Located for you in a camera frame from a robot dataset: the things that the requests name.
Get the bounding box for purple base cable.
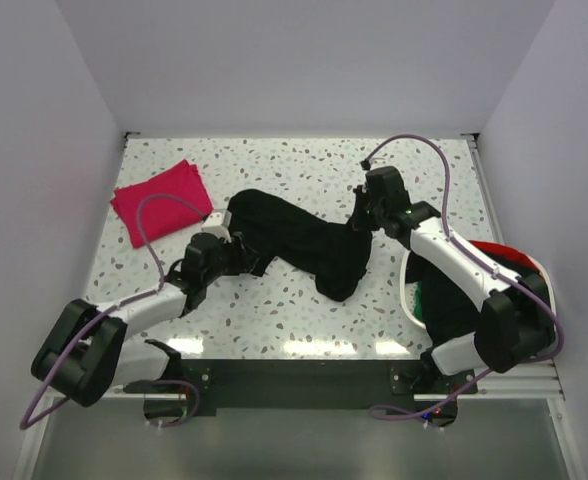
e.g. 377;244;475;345
133;380;206;427
368;369;498;426

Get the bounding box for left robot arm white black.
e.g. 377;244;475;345
31;233;260;407

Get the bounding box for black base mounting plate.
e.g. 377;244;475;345
123;358;478;419

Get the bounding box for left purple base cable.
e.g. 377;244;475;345
133;380;206;427

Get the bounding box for white laundry basket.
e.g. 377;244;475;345
398;247;559;351

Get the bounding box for black clothes in basket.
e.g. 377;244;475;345
404;249;555;351

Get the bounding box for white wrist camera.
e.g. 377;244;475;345
359;156;384;172
201;209;232;241

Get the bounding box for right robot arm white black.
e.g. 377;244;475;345
355;166;563;393

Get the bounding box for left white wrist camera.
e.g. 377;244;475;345
201;209;232;241

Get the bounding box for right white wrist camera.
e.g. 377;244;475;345
359;156;384;172

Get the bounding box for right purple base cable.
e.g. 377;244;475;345
368;369;498;426

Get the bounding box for aluminium frame rail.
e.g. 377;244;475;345
36;355;568;401

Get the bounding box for folded pink red t shirt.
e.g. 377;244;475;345
110;160;213;249

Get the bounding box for red garment in basket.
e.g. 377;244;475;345
470;240;540;276

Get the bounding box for black t shirt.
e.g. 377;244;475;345
227;189;372;302

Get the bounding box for green garment in basket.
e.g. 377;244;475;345
413;281;425;326

